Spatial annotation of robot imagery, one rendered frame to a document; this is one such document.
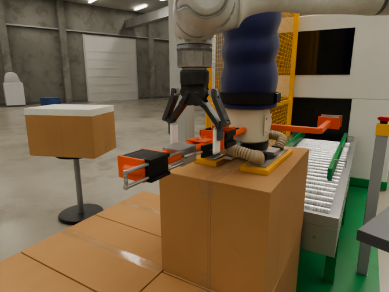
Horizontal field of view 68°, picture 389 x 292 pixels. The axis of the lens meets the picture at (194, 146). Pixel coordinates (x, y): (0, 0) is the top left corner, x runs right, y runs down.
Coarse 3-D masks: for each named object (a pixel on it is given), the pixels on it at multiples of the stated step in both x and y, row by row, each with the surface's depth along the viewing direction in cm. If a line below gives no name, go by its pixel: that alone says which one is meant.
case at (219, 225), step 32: (288, 160) 114; (160, 192) 104; (192, 192) 97; (224, 192) 90; (256, 192) 85; (288, 192) 104; (192, 224) 99; (224, 224) 93; (256, 224) 87; (288, 224) 111; (192, 256) 102; (224, 256) 95; (256, 256) 89; (288, 256) 118; (224, 288) 98; (256, 288) 91
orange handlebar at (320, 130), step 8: (240, 128) 104; (272, 128) 113; (280, 128) 111; (288, 128) 109; (296, 128) 108; (304, 128) 106; (312, 128) 105; (320, 128) 105; (200, 144) 80; (168, 160) 67; (176, 160) 70; (128, 168) 60
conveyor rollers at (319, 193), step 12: (300, 144) 321; (312, 144) 322; (324, 144) 324; (336, 144) 320; (348, 144) 321; (312, 156) 273; (324, 156) 275; (312, 168) 240; (324, 168) 236; (336, 168) 239; (312, 180) 208; (324, 180) 211; (336, 180) 208; (312, 192) 190; (324, 192) 187; (312, 204) 173; (324, 204) 170
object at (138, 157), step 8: (136, 152) 66; (144, 152) 66; (152, 152) 66; (160, 152) 66; (120, 160) 63; (128, 160) 62; (136, 160) 61; (144, 160) 60; (120, 168) 64; (144, 168) 60; (120, 176) 64; (128, 176) 63; (136, 176) 61; (144, 176) 61
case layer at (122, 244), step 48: (144, 192) 187; (48, 240) 132; (96, 240) 132; (144, 240) 132; (0, 288) 102; (48, 288) 102; (96, 288) 102; (144, 288) 103; (192, 288) 102; (288, 288) 127
